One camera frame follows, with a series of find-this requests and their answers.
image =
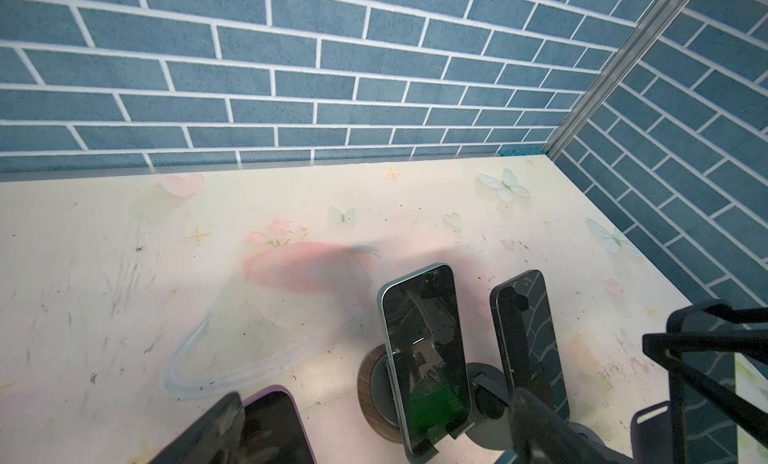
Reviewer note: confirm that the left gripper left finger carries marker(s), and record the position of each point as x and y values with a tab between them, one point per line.
213	438

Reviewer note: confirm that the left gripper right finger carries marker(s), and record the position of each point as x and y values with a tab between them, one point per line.
540	436

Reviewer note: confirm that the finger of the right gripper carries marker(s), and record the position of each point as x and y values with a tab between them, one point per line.
667	350

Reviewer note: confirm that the purple phone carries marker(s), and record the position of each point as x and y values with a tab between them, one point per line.
273	431

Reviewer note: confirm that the teal phone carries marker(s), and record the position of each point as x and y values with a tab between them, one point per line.
425	359

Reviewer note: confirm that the dark grey stand back right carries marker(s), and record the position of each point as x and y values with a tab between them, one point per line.
491	411

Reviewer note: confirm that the wooden stand back centre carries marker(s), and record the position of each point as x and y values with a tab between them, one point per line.
375	396

